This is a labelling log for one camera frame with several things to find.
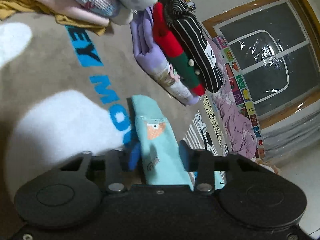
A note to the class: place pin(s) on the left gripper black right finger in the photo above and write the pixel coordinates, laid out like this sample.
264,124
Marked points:
198,160

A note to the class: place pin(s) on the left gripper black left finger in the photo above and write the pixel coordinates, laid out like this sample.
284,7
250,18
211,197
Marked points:
122,169

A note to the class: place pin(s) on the light blue printed sweatshirt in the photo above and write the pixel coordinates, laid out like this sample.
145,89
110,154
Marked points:
160,151

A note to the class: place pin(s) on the stack of folded clothes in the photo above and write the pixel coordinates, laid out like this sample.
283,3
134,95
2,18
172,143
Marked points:
170,46

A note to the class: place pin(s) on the purple floral quilt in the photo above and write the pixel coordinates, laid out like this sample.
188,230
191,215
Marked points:
238,127

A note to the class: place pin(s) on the brown Mickey Mouse blanket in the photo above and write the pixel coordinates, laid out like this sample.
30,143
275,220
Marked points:
68,91

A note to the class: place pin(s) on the grey curtain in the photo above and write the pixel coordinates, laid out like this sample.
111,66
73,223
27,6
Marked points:
291,138

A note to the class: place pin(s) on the wooden framed window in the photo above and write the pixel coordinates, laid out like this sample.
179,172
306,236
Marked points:
274,45

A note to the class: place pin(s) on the colourful alphabet wall mat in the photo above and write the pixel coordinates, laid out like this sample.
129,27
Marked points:
240,91

